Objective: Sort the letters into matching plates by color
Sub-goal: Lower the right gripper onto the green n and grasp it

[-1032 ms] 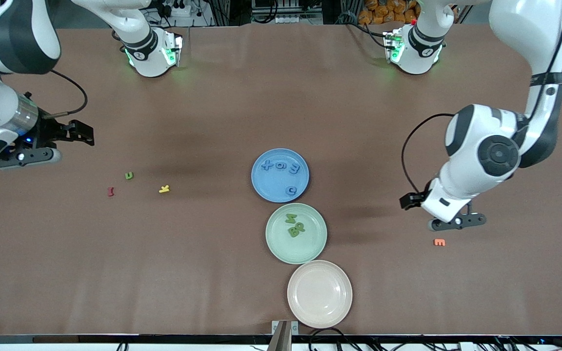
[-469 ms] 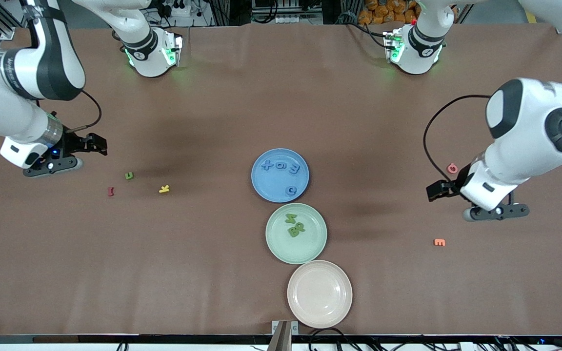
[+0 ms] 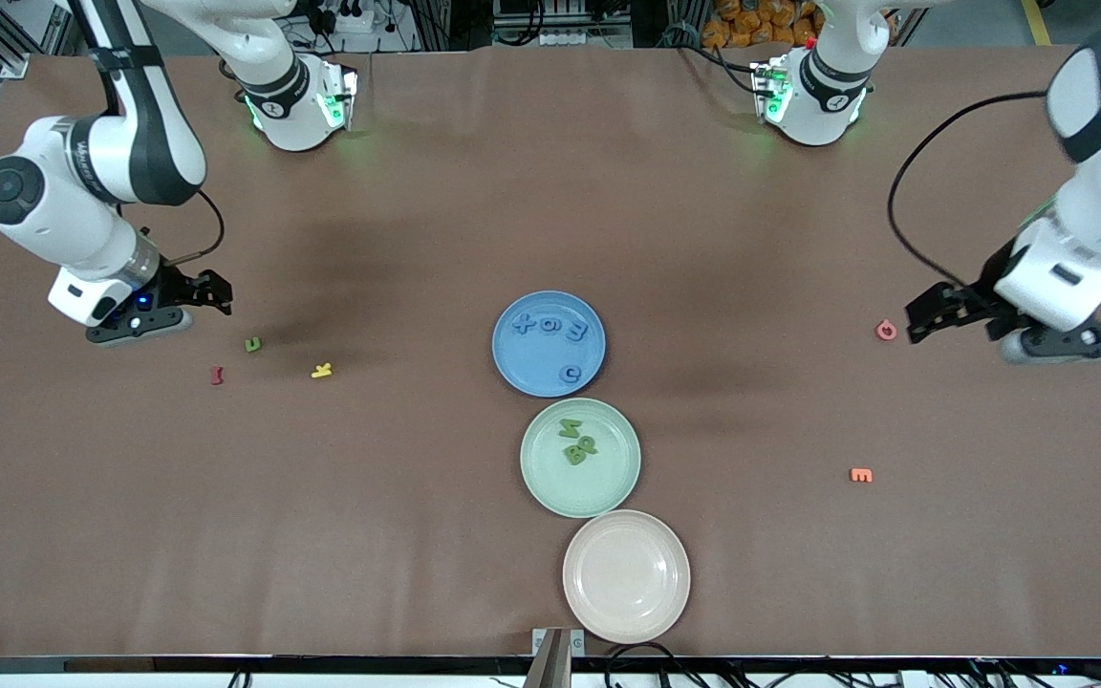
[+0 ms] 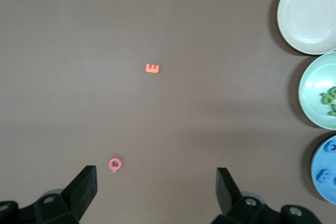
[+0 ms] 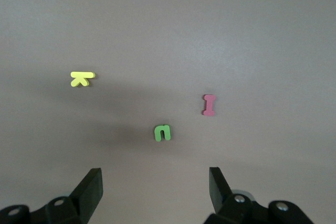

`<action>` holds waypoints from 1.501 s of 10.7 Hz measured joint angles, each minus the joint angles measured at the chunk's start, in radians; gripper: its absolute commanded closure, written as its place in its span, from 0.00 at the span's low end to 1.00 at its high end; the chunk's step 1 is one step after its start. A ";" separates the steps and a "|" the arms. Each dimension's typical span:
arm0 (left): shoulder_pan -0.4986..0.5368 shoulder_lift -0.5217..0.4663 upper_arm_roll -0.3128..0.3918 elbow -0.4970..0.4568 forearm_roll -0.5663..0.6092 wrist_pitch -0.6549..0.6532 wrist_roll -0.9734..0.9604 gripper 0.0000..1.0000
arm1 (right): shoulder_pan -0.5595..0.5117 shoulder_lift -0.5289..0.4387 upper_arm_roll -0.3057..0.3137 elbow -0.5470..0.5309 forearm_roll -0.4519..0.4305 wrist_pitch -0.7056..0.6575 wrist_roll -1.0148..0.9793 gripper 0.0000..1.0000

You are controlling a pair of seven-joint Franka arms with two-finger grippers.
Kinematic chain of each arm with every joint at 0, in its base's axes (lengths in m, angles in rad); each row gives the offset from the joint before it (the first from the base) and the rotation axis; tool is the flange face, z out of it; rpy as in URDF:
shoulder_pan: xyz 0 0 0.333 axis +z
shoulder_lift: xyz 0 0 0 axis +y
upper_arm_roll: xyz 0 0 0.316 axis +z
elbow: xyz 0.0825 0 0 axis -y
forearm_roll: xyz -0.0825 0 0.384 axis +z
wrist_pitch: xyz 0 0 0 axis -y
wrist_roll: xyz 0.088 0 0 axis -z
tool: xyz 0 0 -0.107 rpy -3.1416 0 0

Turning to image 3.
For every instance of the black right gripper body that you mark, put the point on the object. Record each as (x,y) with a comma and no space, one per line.
(174,286)

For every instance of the blue foam letter X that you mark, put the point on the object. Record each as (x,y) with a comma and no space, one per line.
(524,323)

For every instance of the blue foam letter Q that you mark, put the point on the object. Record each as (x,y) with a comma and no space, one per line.
(542,326)

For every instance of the blue foam letter E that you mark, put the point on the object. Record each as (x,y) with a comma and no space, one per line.
(582,333)

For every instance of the blue foam letter G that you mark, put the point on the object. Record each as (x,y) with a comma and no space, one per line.
(564,375)

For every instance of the green foam letter N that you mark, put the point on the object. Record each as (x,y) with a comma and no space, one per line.
(569,427)

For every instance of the green foam letter B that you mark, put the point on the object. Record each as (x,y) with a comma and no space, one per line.
(573,457)

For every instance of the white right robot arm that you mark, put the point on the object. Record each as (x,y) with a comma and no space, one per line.
(82,182)

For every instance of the pink foam letter Q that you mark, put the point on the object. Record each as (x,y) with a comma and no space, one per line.
(879,331)

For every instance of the yellow foam letter K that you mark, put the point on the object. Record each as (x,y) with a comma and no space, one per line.
(321,371)

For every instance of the orange foam letter E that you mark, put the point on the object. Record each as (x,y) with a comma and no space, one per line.
(861,476)

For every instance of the white power strip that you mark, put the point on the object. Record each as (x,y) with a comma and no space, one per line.
(350,19)
(579,38)

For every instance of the blue round plate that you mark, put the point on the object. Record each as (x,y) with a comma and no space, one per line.
(536,368)

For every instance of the bag of orange fruits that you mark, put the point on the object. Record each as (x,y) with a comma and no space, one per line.
(761,21)

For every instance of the green round plate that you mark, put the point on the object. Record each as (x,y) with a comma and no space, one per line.
(598,492)

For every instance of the beige round plate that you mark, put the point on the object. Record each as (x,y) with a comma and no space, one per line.
(627,576)

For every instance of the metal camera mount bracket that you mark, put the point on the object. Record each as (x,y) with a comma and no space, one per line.
(555,659)

